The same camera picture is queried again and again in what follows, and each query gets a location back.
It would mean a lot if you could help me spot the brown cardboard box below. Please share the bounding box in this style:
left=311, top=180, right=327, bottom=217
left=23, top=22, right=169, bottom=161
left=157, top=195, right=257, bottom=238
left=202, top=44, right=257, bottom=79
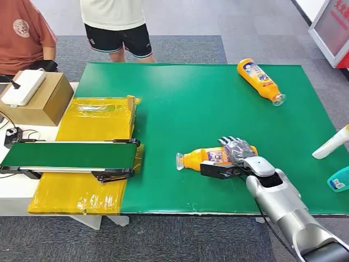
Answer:
left=0, top=70, right=75, bottom=127

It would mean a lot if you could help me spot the yellow film wrapped platform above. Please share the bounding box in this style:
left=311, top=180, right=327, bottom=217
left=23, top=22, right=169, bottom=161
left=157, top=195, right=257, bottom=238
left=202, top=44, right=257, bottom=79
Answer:
left=27, top=95, right=145, bottom=216

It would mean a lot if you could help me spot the orange bottle with blue label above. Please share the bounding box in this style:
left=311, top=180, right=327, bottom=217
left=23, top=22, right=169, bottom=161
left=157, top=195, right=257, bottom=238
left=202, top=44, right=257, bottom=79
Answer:
left=236, top=58, right=287, bottom=107

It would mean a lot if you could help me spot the seated person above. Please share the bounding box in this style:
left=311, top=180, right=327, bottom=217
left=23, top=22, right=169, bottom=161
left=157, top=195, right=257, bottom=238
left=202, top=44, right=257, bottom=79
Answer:
left=0, top=0, right=59, bottom=76

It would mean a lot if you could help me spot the orange bottle with clear cap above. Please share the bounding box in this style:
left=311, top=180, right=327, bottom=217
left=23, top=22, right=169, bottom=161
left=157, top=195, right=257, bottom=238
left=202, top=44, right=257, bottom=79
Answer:
left=176, top=145, right=259, bottom=172

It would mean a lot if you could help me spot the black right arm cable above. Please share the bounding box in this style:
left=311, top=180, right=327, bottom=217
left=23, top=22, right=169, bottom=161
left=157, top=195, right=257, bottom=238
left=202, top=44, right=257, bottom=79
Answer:
left=255, top=199, right=298, bottom=259

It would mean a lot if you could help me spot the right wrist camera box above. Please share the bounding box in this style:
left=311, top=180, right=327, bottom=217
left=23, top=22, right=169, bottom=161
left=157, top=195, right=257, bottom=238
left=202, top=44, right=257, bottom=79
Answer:
left=200, top=160, right=248, bottom=181

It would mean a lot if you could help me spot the black plug with cable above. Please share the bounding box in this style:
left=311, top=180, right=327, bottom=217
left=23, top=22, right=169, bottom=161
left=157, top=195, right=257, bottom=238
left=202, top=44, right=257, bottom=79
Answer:
left=0, top=74, right=21, bottom=90

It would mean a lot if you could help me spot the white framed red sign stand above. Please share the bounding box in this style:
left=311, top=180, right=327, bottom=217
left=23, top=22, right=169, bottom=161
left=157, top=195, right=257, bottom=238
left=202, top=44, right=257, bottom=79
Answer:
left=308, top=0, right=349, bottom=69

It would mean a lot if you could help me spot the white plastic bottle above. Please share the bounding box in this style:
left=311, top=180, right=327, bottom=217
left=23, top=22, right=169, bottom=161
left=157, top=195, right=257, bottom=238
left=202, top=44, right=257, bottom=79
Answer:
left=311, top=124, right=349, bottom=160

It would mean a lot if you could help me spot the white flat device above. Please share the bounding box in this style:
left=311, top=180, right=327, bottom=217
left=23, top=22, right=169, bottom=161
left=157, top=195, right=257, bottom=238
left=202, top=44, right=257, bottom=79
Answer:
left=1, top=68, right=47, bottom=108

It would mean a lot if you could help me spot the green table mat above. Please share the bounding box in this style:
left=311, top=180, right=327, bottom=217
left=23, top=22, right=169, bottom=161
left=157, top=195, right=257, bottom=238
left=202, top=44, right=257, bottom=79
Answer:
left=74, top=62, right=349, bottom=217

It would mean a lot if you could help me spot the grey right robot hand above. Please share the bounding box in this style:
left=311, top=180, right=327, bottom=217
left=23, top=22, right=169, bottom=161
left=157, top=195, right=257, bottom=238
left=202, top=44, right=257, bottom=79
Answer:
left=217, top=136, right=258, bottom=166

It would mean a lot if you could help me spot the standing person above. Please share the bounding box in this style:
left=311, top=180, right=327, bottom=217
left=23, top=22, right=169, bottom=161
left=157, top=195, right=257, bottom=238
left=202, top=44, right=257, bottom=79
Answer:
left=80, top=0, right=156, bottom=64

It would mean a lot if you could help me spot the green belt conveyor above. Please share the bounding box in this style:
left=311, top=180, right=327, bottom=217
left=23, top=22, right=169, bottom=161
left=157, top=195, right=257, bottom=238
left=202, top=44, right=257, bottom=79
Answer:
left=0, top=138, right=141, bottom=183

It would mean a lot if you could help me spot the teal plastic bottle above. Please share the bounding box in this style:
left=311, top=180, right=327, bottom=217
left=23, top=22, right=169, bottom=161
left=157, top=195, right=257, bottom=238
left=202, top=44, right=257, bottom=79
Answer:
left=327, top=166, right=349, bottom=193

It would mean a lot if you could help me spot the small black adapter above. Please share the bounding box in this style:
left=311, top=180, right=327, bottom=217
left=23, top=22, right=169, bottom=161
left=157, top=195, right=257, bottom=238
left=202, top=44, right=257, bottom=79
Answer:
left=4, top=127, right=24, bottom=150

